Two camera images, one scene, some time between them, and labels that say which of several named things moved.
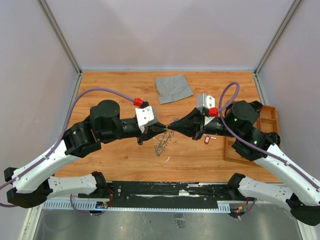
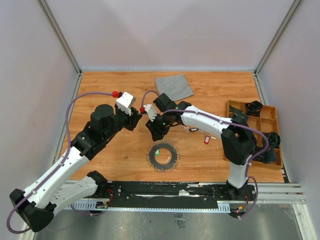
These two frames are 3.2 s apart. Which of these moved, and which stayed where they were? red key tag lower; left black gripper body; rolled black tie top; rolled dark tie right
Moved: left black gripper body
Stayed: rolled dark tie right; rolled black tie top; red key tag lower
